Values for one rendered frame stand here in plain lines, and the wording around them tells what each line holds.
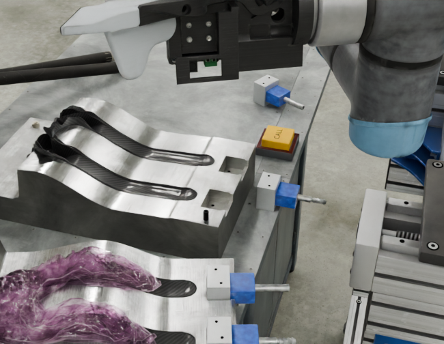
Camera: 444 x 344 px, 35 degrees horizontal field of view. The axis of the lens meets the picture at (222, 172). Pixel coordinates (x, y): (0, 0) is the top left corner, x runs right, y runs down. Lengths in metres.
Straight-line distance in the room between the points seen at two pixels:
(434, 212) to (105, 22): 0.65
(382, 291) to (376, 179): 1.76
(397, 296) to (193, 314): 0.31
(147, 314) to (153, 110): 0.69
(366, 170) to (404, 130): 2.20
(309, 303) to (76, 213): 1.17
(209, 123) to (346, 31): 1.04
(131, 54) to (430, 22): 0.25
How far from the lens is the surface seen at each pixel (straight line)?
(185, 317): 1.10
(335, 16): 0.59
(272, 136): 1.52
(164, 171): 1.33
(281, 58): 0.61
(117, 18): 0.52
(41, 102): 1.75
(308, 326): 2.24
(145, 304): 1.11
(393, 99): 0.66
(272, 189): 1.34
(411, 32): 0.63
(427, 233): 1.00
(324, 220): 2.61
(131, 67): 0.54
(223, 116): 1.65
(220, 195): 1.28
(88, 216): 1.29
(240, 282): 1.13
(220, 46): 0.58
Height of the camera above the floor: 1.68
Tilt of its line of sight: 37 degrees down
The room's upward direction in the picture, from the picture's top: straight up
